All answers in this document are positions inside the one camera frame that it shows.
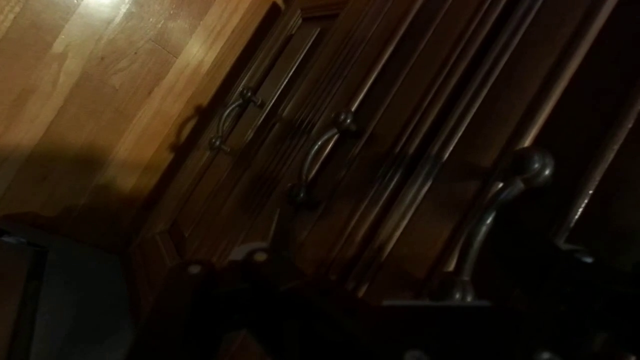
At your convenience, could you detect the metal drawer pull handle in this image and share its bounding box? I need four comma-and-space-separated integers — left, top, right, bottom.
209, 88, 264, 153
432, 146, 554, 302
288, 112, 360, 208

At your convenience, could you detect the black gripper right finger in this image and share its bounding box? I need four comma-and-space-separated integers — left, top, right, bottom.
491, 208, 575, 297

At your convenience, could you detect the stainless steel appliance edge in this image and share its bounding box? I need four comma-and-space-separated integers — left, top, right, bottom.
0, 227, 134, 360

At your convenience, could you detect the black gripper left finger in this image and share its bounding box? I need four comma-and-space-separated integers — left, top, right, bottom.
270, 204, 298, 258

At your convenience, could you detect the dark wood drawer stack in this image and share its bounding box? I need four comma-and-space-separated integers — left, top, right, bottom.
128, 0, 640, 313

